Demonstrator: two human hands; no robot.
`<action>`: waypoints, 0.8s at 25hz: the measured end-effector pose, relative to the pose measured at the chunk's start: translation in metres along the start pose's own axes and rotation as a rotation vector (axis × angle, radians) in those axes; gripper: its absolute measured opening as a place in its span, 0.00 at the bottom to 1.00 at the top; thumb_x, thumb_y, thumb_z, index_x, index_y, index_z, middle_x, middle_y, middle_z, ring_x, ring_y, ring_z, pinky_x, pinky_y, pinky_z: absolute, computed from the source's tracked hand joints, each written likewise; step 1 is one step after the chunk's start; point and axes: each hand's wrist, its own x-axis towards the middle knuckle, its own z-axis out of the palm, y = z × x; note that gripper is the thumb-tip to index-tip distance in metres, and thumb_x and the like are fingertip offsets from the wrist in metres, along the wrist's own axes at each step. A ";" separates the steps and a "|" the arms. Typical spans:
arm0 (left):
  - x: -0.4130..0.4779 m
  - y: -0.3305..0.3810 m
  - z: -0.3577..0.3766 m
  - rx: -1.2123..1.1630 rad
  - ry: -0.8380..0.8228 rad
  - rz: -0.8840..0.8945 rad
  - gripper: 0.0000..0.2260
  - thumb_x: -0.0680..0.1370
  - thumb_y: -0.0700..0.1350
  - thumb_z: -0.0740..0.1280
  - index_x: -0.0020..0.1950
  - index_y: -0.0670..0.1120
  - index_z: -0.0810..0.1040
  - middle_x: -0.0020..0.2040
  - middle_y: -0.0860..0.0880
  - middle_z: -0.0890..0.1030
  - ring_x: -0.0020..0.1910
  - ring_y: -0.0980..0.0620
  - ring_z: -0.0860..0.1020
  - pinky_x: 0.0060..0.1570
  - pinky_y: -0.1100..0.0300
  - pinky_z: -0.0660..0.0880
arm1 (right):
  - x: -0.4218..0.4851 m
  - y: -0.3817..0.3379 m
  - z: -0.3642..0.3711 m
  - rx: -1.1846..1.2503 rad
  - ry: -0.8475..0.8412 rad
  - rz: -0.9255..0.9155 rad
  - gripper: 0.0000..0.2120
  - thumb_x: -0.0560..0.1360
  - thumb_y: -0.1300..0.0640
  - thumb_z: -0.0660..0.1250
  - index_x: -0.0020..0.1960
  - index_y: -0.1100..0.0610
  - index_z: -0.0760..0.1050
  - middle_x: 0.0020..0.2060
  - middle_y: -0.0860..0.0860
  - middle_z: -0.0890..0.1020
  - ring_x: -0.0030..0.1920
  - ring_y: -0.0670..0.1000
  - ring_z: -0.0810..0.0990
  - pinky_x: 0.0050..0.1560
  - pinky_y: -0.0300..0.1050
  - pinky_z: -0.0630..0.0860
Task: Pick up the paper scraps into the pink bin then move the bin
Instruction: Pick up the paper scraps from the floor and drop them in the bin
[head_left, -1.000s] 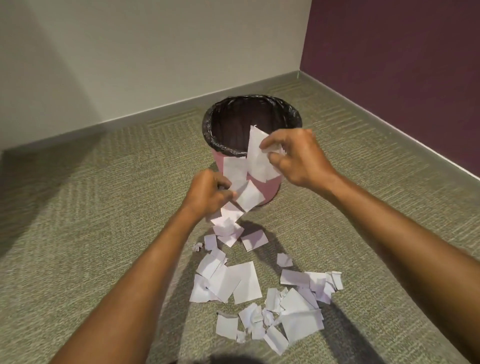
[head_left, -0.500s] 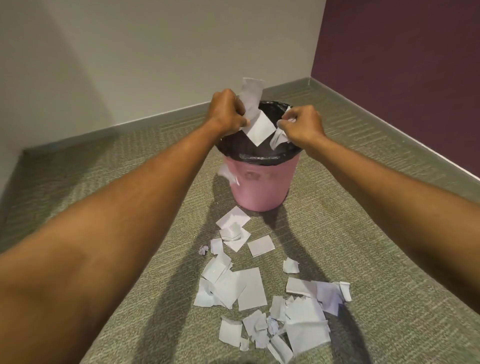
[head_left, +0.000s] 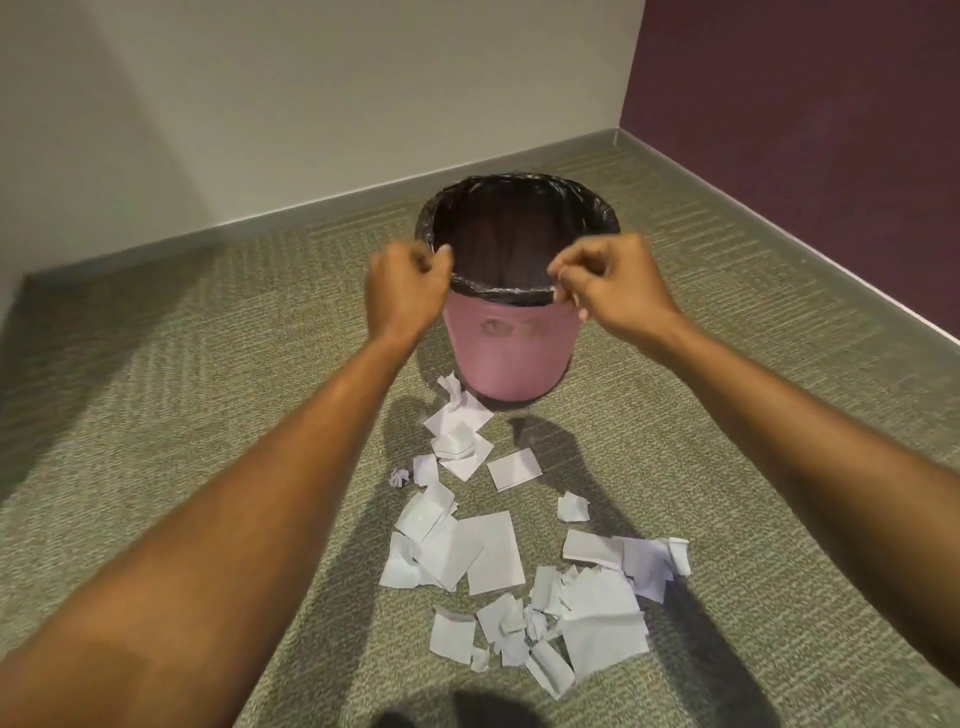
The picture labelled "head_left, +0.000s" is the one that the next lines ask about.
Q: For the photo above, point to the person's right forearm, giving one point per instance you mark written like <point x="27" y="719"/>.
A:
<point x="810" y="450"/>

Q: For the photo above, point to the person's left forearm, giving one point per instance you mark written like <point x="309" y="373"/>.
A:
<point x="247" y="525"/>

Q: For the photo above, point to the black plastic bin liner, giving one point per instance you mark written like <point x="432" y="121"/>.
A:
<point x="517" y="225"/>

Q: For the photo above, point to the person's right hand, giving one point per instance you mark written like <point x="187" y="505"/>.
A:
<point x="626" y="285"/>

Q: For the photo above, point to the pink plastic waste bin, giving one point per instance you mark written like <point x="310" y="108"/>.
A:
<point x="510" y="352"/>

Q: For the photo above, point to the person's right fingers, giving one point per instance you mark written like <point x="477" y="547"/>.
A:
<point x="571" y="271"/>

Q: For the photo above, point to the grey wall baseboard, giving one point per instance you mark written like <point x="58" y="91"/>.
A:
<point x="787" y="232"/>
<point x="337" y="206"/>

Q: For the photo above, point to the person's left fingers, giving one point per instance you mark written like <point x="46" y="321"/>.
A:
<point x="441" y="262"/>

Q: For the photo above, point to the person's left hand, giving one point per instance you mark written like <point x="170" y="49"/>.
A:
<point x="401" y="289"/>

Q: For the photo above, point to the pile of torn white paper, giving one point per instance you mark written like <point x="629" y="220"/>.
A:
<point x="495" y="555"/>

